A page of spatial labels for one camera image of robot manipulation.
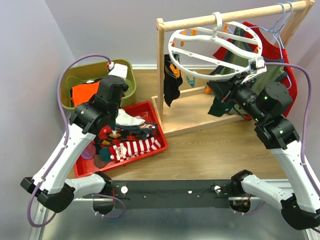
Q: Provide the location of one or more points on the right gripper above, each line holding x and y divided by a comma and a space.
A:
222, 89

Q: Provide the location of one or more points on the dark green sock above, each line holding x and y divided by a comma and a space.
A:
218, 108

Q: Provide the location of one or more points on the white round clip hanger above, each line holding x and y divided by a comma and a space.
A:
212, 33

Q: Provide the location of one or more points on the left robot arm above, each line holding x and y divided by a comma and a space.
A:
51, 185

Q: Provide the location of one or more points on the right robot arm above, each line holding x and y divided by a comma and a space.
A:
300, 207

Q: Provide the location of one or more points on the orange clothes peg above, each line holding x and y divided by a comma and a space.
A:
208, 90

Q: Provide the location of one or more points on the argyle patterned sock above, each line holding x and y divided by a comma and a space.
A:
106, 138

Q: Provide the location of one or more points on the red plastic tray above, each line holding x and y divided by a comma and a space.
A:
85, 167

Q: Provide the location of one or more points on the orange folded garment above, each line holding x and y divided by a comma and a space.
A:
82, 93

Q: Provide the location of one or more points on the olive green plastic bin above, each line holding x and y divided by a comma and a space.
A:
81, 74

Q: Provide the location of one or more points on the red white striped santa sock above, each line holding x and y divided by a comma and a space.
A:
132, 149

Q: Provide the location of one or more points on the wooden clothes rack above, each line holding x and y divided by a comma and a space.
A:
190, 113

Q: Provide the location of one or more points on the red shirt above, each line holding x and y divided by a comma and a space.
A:
225, 55

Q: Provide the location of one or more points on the black striped sock pair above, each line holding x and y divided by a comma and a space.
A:
172, 81

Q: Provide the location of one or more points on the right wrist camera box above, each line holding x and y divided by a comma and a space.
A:
257, 67

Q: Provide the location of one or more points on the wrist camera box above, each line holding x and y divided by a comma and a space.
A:
257, 67
118, 70

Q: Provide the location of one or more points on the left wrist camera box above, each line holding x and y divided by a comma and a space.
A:
118, 70

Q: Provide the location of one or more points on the blue wire hanger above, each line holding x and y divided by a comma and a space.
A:
280, 30

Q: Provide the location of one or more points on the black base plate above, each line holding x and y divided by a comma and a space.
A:
174, 194

